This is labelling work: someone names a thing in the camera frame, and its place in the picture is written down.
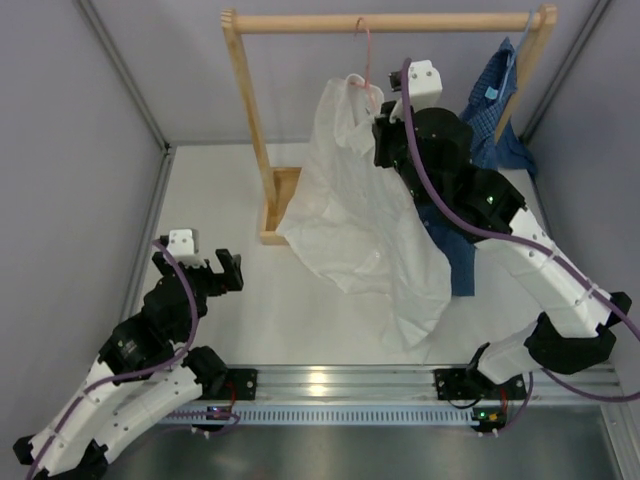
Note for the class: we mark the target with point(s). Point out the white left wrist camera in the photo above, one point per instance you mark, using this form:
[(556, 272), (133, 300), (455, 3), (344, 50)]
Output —
[(183, 245)]

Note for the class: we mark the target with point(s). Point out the aluminium mounting rail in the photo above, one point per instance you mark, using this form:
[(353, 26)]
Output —
[(383, 382)]

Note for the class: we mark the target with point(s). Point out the slotted grey cable duct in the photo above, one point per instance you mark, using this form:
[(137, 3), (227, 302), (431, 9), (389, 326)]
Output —
[(249, 414)]

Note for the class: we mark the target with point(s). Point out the light blue wire hanger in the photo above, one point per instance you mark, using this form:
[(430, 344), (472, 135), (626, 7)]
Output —
[(520, 45)]

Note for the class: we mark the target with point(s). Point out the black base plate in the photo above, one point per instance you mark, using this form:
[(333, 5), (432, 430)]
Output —
[(452, 384), (242, 383)]

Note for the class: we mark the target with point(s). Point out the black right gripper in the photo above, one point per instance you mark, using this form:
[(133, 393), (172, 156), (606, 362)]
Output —
[(385, 132)]

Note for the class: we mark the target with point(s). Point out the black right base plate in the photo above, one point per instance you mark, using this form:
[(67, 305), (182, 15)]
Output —
[(452, 384)]

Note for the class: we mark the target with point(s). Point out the pink wire hanger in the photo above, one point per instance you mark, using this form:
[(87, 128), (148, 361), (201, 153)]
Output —
[(366, 60)]

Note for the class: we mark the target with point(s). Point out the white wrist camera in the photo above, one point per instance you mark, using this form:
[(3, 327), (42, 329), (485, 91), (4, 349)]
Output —
[(183, 245), (424, 84)]

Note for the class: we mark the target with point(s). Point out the left aluminium frame post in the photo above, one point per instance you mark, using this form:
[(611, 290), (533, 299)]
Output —
[(90, 14)]

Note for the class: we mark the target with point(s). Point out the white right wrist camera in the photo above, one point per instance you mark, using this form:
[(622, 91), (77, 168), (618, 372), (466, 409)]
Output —
[(424, 84)]

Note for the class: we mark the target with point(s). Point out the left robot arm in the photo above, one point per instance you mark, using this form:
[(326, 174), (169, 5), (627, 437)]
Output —
[(146, 369)]

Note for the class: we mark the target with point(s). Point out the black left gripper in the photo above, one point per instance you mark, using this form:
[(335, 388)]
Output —
[(231, 267)]

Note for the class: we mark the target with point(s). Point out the aluminium frame post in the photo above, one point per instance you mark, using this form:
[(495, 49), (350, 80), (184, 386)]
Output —
[(574, 135), (90, 14)]

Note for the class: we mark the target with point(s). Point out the wooden clothes rack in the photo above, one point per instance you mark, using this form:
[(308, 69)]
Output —
[(279, 183)]

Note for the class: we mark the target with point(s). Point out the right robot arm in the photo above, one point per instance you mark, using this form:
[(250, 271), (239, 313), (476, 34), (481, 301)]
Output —
[(428, 152)]

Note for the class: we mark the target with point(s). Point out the white shirt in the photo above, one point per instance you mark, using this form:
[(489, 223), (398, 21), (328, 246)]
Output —
[(355, 224)]

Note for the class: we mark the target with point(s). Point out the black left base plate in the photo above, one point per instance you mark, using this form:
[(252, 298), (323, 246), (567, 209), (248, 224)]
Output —
[(242, 383)]

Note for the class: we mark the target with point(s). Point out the blue checkered shirt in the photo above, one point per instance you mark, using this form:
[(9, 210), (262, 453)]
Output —
[(486, 105)]

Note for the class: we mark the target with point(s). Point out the right aluminium frame post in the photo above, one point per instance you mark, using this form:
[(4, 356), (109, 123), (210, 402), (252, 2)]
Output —
[(574, 135)]

